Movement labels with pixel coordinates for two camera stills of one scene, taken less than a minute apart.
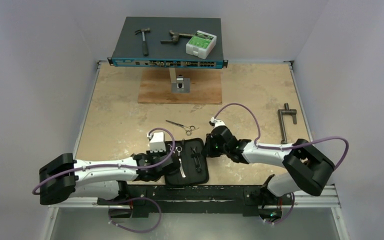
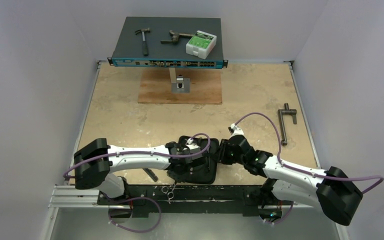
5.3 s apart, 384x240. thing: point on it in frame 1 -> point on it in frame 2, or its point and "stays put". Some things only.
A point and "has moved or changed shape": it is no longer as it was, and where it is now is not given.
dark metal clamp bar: [286, 111] stays put
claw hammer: [143, 31] stays put
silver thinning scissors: [188, 129] -> [170, 194]
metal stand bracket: [180, 84] stays put
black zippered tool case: [193, 162] has moved or changed shape
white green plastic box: [201, 44] stays put
